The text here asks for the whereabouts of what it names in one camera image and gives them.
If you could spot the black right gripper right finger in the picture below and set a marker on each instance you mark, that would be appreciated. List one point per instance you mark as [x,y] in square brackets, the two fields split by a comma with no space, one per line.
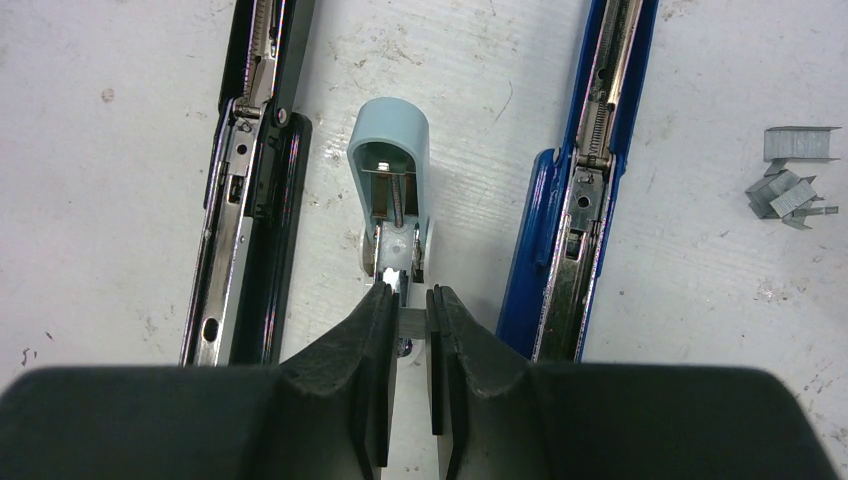
[498,416]

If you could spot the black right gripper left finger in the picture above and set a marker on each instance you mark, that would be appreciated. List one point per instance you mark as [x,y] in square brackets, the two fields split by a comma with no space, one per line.
[325,413]

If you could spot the grey staple strip cluster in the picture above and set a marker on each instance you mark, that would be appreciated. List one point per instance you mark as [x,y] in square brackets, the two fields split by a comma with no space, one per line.
[781,194]

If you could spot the black stapler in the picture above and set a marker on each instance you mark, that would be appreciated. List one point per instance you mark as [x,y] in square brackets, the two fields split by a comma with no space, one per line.
[254,191]

